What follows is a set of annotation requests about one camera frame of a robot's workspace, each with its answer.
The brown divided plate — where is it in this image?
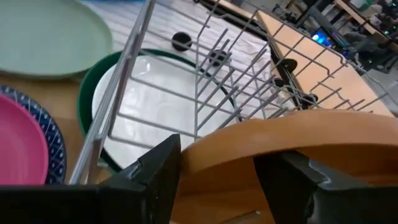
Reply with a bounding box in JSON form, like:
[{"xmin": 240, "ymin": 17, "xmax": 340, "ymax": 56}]
[{"xmin": 170, "ymin": 108, "xmax": 398, "ymax": 224}]

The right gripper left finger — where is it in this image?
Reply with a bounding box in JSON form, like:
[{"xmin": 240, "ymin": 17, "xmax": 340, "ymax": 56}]
[{"xmin": 0, "ymin": 133, "xmax": 183, "ymax": 224}]

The lit computer screen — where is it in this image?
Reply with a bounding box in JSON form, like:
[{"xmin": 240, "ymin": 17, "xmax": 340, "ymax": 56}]
[{"xmin": 310, "ymin": 26, "xmax": 335, "ymax": 47}]

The sage green plate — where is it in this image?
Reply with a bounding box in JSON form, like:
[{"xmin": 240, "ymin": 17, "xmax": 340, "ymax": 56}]
[{"xmin": 0, "ymin": 0, "xmax": 114, "ymax": 78}]

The grey wire dish rack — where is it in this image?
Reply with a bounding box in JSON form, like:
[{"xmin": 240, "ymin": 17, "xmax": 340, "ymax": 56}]
[{"xmin": 68, "ymin": 0, "xmax": 398, "ymax": 186}]

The magenta plate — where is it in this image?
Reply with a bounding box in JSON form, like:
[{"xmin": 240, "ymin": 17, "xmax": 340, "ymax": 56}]
[{"xmin": 0, "ymin": 94, "xmax": 50, "ymax": 186}]

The dark green plain plate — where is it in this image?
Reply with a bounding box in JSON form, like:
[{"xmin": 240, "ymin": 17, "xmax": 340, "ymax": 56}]
[{"xmin": 76, "ymin": 48, "xmax": 243, "ymax": 174}]

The white plate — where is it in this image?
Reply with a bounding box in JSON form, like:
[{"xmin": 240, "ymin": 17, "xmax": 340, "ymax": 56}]
[{"xmin": 91, "ymin": 54, "xmax": 237, "ymax": 170}]

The blue patterned plate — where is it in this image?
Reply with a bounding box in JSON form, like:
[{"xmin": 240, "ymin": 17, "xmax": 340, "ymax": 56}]
[{"xmin": 0, "ymin": 84, "xmax": 68, "ymax": 185}]

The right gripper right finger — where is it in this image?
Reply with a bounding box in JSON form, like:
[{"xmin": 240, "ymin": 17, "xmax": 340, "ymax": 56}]
[{"xmin": 252, "ymin": 150, "xmax": 398, "ymax": 224}]

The light wooden desk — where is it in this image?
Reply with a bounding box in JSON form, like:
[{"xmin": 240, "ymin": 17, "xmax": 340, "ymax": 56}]
[{"xmin": 256, "ymin": 11, "xmax": 396, "ymax": 118}]

